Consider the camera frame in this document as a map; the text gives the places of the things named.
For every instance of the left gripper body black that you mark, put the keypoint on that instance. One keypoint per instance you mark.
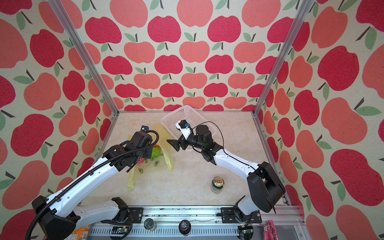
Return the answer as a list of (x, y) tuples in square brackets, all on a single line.
[(146, 153)]

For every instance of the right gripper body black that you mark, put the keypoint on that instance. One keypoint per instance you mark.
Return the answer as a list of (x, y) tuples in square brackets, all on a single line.
[(191, 140)]

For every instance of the green toy fruit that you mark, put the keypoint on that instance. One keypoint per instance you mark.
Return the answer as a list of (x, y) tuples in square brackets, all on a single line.
[(156, 152)]

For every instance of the yellow plastic bag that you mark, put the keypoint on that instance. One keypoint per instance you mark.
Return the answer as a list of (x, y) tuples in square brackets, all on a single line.
[(145, 167)]

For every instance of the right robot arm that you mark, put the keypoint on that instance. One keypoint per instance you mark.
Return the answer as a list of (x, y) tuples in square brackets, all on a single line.
[(265, 187)]

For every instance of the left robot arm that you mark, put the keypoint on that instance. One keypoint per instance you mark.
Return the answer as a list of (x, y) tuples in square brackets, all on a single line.
[(60, 214)]

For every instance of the green drink can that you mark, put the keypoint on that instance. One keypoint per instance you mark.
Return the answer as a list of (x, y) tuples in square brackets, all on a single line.
[(217, 184)]

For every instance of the small grey knob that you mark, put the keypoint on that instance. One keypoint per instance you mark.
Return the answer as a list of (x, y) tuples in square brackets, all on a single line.
[(150, 224)]

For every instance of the black round knob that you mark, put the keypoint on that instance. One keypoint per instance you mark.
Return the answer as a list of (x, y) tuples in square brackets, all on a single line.
[(185, 227)]

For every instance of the orange snack packet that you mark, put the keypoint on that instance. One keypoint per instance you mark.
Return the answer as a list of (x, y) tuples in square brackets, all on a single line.
[(80, 234)]

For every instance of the pink snack packet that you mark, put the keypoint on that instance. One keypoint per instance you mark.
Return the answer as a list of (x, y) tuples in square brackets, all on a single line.
[(270, 231)]

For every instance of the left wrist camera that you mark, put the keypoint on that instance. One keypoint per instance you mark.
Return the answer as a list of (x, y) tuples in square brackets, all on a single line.
[(145, 129)]

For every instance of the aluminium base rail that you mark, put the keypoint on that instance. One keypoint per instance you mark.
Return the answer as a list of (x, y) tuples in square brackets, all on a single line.
[(205, 223)]

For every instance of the left aluminium corner post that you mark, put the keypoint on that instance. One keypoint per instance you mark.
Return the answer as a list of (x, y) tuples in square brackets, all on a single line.
[(70, 29)]

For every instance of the aluminium corner post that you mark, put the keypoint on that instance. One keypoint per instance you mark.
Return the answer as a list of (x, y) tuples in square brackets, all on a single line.
[(298, 21), (70, 29)]

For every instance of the right aluminium corner post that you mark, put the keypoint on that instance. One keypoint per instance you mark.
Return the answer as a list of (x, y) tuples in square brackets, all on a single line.
[(298, 21)]

